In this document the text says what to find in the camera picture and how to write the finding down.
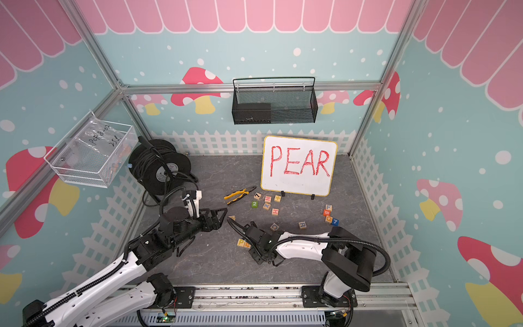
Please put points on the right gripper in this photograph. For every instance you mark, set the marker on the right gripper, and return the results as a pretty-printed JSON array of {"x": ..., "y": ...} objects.
[{"x": 252, "y": 253}]

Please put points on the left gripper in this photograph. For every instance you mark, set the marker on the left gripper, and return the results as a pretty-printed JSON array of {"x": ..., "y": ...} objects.
[{"x": 216, "y": 223}]

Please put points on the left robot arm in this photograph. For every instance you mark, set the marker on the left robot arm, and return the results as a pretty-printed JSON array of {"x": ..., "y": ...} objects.
[{"x": 93, "y": 303}]

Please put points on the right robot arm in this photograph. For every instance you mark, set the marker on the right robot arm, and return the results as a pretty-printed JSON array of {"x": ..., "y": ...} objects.
[{"x": 352, "y": 263}]

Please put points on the whiteboard with PEAR writing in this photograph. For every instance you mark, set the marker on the whiteboard with PEAR writing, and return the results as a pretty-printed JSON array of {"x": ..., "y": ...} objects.
[{"x": 298, "y": 165}]

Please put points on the wooden block blue C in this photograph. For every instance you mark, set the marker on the wooden block blue C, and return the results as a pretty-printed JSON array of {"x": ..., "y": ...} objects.
[{"x": 274, "y": 227}]

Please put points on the yellow black pliers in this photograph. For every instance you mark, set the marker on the yellow black pliers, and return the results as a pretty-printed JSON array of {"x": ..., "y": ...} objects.
[{"x": 237, "y": 195}]

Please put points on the black box in basket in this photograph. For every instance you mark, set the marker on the black box in basket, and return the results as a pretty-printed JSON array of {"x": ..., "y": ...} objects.
[{"x": 251, "y": 113}]

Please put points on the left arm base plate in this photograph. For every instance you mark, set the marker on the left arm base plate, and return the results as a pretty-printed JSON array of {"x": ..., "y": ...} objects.
[{"x": 182, "y": 298}]

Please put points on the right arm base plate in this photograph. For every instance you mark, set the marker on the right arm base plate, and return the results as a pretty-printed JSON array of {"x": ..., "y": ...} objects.
[{"x": 315, "y": 297}]

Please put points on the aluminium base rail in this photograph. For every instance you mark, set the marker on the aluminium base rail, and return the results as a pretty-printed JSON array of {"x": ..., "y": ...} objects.
[{"x": 287, "y": 297}]

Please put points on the black cable reel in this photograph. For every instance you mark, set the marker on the black cable reel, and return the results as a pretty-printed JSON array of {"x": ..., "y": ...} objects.
[{"x": 159, "y": 167}]

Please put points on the clear plastic wall bin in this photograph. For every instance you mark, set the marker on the clear plastic wall bin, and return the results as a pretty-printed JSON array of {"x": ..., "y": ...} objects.
[{"x": 92, "y": 153}]

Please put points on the black wire mesh basket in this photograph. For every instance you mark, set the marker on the black wire mesh basket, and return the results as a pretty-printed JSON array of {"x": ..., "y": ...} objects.
[{"x": 292, "y": 99}]

